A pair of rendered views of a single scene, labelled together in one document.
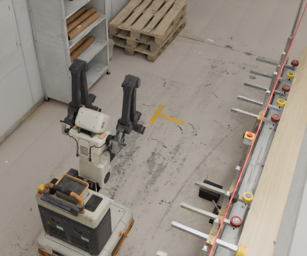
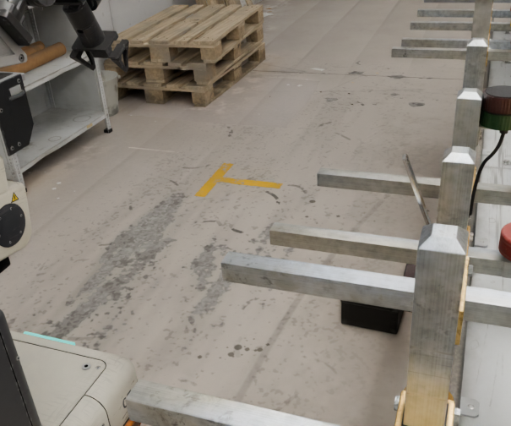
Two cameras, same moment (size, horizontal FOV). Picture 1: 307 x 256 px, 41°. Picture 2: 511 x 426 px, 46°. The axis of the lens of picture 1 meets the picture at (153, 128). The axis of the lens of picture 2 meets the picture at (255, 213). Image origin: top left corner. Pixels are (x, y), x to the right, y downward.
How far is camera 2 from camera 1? 214 cm
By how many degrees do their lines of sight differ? 14
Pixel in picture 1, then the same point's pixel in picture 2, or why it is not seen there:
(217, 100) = (350, 143)
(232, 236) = (505, 353)
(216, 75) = (339, 109)
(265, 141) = not seen: hidden behind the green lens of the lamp
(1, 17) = not seen: outside the picture
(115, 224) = (67, 408)
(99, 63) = (87, 111)
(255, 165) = (500, 166)
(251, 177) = not seen: hidden behind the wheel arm
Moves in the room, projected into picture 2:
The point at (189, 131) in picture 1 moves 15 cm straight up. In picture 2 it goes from (296, 198) to (295, 171)
